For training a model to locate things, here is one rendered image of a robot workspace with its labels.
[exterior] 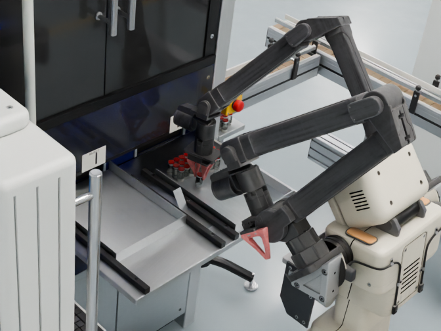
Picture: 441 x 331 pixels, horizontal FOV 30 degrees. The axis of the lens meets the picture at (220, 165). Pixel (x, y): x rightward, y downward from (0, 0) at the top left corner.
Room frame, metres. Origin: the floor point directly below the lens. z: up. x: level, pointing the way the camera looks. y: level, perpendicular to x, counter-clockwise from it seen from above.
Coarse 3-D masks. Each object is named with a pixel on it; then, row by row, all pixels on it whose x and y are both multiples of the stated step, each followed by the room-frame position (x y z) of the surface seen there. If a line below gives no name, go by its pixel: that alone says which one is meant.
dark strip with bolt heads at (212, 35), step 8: (216, 0) 2.25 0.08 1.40; (216, 8) 2.26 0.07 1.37; (208, 16) 2.23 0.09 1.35; (216, 16) 2.26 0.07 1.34; (208, 24) 2.23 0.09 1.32; (216, 24) 2.26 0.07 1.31; (208, 32) 2.24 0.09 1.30; (216, 32) 2.26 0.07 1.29; (208, 40) 2.24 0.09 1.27; (208, 48) 2.24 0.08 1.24
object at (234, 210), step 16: (160, 176) 2.03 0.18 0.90; (208, 176) 2.08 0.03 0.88; (192, 192) 1.99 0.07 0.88; (208, 192) 2.00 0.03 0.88; (272, 192) 2.04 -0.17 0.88; (288, 192) 2.01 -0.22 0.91; (208, 208) 1.89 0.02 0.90; (224, 208) 1.93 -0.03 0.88; (240, 208) 1.94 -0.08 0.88; (240, 224) 1.84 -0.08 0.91
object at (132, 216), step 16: (112, 176) 2.02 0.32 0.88; (128, 176) 1.99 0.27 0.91; (80, 192) 1.92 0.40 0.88; (112, 192) 1.94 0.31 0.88; (128, 192) 1.95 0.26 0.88; (144, 192) 1.94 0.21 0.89; (80, 208) 1.84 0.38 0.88; (112, 208) 1.86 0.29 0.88; (128, 208) 1.87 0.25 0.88; (144, 208) 1.88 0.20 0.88; (160, 208) 1.89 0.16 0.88; (176, 208) 1.86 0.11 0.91; (80, 224) 1.74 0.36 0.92; (112, 224) 1.79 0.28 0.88; (128, 224) 1.80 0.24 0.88; (144, 224) 1.81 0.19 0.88; (160, 224) 1.82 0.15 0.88; (176, 224) 1.81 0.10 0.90; (112, 240) 1.72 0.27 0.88; (128, 240) 1.73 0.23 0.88; (144, 240) 1.71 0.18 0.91
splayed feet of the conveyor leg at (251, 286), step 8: (208, 264) 2.55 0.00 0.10; (216, 264) 2.55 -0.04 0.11; (224, 264) 2.55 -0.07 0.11; (232, 264) 2.56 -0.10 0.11; (232, 272) 2.54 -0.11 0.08; (240, 272) 2.54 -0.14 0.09; (248, 272) 2.55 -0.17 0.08; (248, 280) 2.54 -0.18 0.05; (248, 288) 2.53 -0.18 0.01; (256, 288) 2.54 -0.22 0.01
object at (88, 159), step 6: (96, 150) 1.91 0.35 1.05; (102, 150) 1.93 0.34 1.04; (84, 156) 1.87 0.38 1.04; (90, 156) 1.89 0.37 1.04; (102, 156) 1.93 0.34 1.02; (84, 162) 1.87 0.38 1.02; (90, 162) 1.89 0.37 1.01; (102, 162) 1.93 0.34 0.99; (84, 168) 1.88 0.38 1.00; (90, 168) 1.89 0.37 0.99
